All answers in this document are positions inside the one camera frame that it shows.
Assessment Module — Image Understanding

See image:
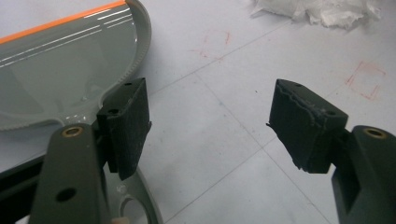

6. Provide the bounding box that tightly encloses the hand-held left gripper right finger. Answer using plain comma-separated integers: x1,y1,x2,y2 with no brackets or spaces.
267,78,396,224

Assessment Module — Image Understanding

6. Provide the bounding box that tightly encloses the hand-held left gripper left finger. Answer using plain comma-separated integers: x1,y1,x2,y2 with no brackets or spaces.
29,77,152,224

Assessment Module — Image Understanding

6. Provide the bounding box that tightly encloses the grey dustpan with orange edge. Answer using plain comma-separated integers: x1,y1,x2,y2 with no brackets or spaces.
0,0,164,224

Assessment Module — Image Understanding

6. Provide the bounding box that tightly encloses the pile of white paper scraps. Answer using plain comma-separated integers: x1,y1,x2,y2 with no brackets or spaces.
250,0,383,31

